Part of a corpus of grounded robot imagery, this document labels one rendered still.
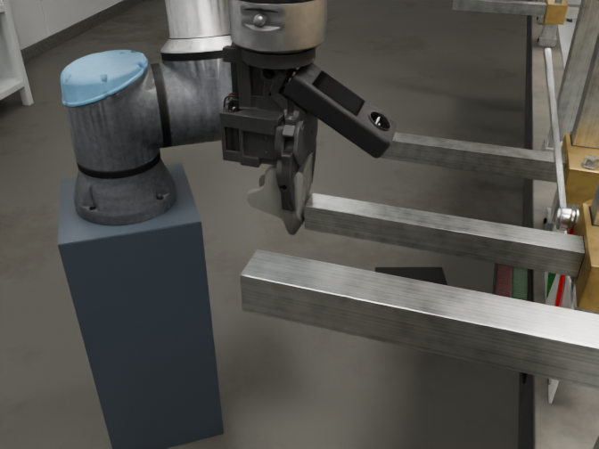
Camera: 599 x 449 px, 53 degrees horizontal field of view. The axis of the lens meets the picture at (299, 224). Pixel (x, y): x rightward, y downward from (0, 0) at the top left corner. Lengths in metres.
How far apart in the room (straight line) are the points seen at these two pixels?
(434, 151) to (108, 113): 0.54
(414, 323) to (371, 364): 1.30
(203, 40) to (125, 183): 0.28
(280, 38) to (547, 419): 0.45
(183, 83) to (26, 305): 1.12
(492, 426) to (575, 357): 1.23
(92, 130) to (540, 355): 0.86
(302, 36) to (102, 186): 0.65
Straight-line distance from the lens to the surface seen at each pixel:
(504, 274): 0.84
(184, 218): 1.12
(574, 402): 0.70
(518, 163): 0.85
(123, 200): 1.11
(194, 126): 1.08
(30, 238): 2.32
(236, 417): 1.54
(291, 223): 0.64
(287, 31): 0.54
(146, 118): 1.06
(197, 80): 1.06
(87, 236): 1.12
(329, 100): 0.57
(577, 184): 0.83
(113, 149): 1.08
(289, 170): 0.59
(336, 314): 0.37
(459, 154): 0.85
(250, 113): 0.60
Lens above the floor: 1.19
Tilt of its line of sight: 33 degrees down
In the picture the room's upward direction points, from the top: straight up
